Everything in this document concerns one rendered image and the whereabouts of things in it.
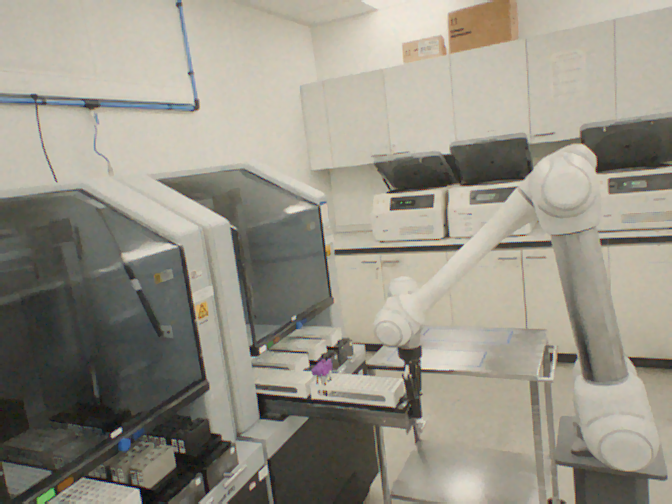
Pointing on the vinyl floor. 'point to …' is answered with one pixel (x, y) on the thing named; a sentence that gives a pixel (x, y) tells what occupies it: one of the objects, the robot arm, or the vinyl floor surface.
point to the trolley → (504, 346)
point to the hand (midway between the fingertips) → (416, 406)
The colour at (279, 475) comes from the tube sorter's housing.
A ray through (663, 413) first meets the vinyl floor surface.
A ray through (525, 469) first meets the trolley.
